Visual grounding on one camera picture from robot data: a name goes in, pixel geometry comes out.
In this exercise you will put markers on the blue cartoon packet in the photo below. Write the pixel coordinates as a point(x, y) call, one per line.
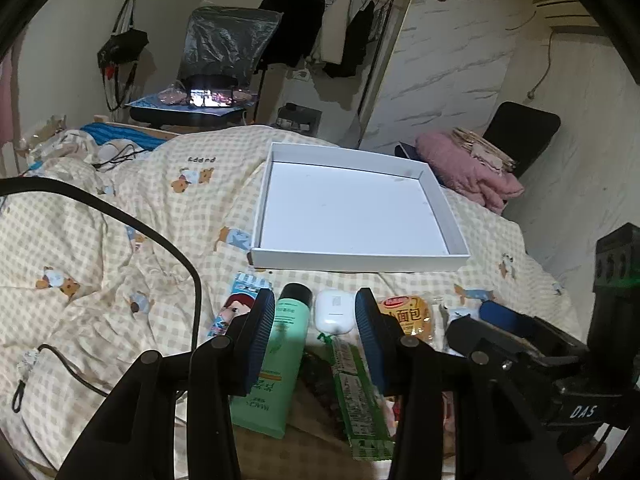
point(235, 305)

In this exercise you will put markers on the grey appliance box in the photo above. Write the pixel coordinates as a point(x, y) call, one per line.
point(297, 117)

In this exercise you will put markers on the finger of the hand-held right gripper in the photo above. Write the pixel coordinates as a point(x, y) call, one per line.
point(465, 335)
point(502, 316)

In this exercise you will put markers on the dark brown hair claw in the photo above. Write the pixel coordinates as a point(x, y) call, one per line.
point(317, 380)

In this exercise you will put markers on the white cardboard box tray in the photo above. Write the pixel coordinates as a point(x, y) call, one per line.
point(350, 210)

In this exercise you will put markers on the green striped snack packet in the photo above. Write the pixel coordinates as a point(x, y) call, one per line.
point(355, 400)

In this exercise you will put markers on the small black garment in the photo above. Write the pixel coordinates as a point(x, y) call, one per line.
point(355, 40)

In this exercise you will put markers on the black jacket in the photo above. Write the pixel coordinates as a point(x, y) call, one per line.
point(292, 15)

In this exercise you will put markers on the grey plastic bag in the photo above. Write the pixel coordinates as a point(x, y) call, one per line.
point(225, 40)

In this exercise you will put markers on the white earbuds case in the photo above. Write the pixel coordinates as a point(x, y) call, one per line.
point(332, 310)

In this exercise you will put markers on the white air conditioner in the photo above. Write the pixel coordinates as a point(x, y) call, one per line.
point(565, 7)

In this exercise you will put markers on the white packet with black print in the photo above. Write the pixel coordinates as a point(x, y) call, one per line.
point(457, 312)

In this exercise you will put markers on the white garment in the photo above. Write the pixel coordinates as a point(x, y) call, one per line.
point(335, 25)

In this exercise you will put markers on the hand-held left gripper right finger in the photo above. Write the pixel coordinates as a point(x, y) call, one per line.
point(372, 347)

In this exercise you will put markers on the blue striped cloth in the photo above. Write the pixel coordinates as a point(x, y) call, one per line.
point(120, 135)

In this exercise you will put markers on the clear plastic packet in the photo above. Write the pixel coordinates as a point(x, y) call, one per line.
point(172, 95)

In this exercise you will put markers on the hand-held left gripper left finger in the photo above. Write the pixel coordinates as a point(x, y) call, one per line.
point(260, 342)

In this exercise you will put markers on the green lotion tube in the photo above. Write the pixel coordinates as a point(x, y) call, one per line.
point(287, 355)

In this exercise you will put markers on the pink fleece cloth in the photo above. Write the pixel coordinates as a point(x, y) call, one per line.
point(460, 165)

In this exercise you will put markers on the orange bread packet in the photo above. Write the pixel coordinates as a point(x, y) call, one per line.
point(407, 317)

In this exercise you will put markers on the black hanging bag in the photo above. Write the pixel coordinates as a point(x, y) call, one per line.
point(122, 47)

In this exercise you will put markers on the blue patterned mat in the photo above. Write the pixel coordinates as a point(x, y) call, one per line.
point(145, 102)

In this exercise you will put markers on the beige knitted cloth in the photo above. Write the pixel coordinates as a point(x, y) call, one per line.
point(485, 150)

